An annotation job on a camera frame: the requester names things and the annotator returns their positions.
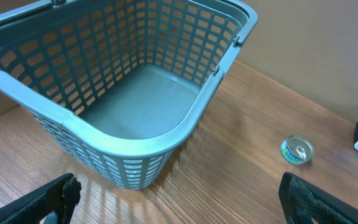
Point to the green labelled round container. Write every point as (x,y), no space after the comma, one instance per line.
(297,150)

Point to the grey plastic mesh basket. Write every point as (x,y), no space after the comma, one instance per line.
(120,84)

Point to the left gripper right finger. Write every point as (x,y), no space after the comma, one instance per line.
(303,202)

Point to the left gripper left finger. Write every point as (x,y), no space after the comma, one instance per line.
(53,202)

